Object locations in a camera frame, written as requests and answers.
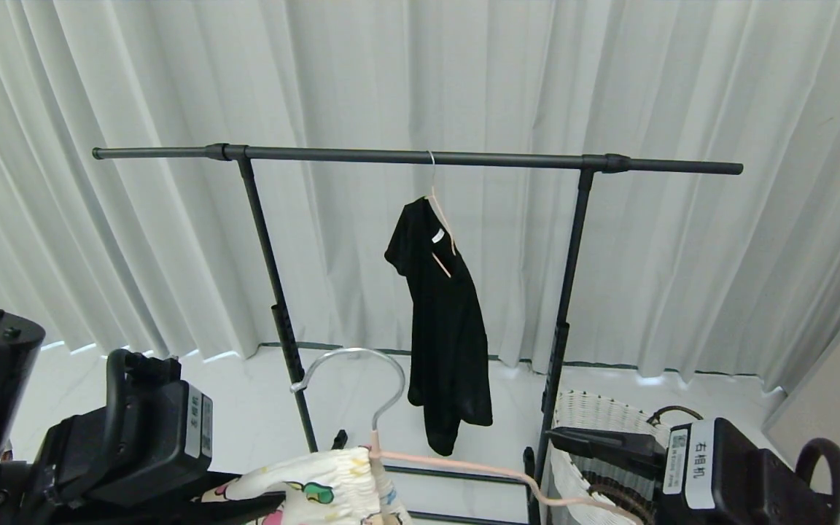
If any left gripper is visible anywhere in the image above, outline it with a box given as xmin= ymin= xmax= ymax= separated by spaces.
xmin=48 ymin=474 xmax=286 ymax=525

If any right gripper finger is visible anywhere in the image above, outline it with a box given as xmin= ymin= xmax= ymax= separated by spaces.
xmin=545 ymin=427 xmax=666 ymax=478

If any cream printed garment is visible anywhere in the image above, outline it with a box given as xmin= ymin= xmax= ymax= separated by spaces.
xmin=198 ymin=446 xmax=413 ymax=525

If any black T-shirt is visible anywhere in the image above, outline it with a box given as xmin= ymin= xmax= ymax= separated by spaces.
xmin=384 ymin=195 xmax=494 ymax=457

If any pink clothes hanger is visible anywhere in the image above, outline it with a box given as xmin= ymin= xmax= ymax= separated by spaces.
xmin=426 ymin=151 xmax=459 ymax=279
xmin=289 ymin=347 xmax=645 ymax=525

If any white laundry basket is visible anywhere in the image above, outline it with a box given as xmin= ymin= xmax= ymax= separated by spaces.
xmin=540 ymin=390 xmax=705 ymax=525

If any black clothes rack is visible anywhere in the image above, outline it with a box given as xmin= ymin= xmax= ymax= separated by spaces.
xmin=92 ymin=143 xmax=744 ymax=525

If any white curtain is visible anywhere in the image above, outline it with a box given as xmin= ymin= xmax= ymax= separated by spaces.
xmin=0 ymin=0 xmax=840 ymax=394

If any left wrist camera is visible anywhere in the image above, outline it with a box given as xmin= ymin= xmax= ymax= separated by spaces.
xmin=30 ymin=357 xmax=215 ymax=511

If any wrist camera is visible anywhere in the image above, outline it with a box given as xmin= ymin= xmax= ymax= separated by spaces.
xmin=657 ymin=417 xmax=814 ymax=525
xmin=30 ymin=357 xmax=215 ymax=511

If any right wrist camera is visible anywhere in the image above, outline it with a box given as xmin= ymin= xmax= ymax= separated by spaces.
xmin=657 ymin=417 xmax=814 ymax=525

